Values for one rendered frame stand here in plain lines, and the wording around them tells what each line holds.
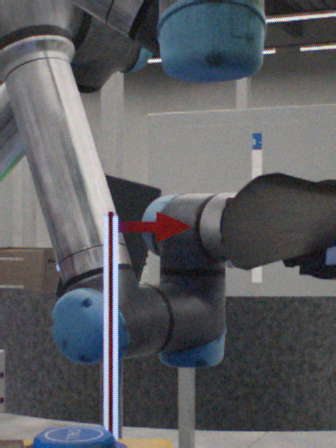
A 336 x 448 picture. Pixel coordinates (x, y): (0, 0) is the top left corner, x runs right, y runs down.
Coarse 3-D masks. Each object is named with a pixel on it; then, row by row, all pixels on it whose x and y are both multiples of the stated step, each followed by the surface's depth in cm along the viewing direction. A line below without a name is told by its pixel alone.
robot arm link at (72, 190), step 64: (0, 0) 97; (64, 0) 99; (0, 64) 96; (64, 64) 96; (64, 128) 93; (64, 192) 91; (64, 256) 90; (128, 256) 92; (64, 320) 87; (128, 320) 87
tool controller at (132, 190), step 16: (112, 176) 125; (112, 192) 125; (128, 192) 125; (144, 192) 125; (160, 192) 125; (128, 208) 125; (144, 208) 125; (128, 240) 125; (144, 240) 125; (144, 256) 125
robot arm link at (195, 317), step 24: (168, 288) 95; (192, 288) 96; (216, 288) 97; (192, 312) 94; (216, 312) 97; (192, 336) 95; (216, 336) 97; (168, 360) 98; (192, 360) 96; (216, 360) 98
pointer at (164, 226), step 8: (160, 216) 68; (168, 216) 68; (120, 224) 68; (128, 224) 68; (136, 224) 68; (144, 224) 68; (152, 224) 68; (160, 224) 68; (168, 224) 68; (176, 224) 68; (184, 224) 68; (120, 232) 68; (128, 232) 68; (136, 232) 68; (144, 232) 68; (152, 232) 68; (160, 232) 68; (168, 232) 68; (176, 232) 68; (160, 240) 68
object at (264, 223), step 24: (240, 192) 63; (264, 192) 62; (288, 192) 61; (312, 192) 61; (240, 216) 68; (264, 216) 68; (288, 216) 68; (312, 216) 67; (240, 240) 74; (264, 240) 74; (288, 240) 74; (312, 240) 75; (240, 264) 79; (264, 264) 80
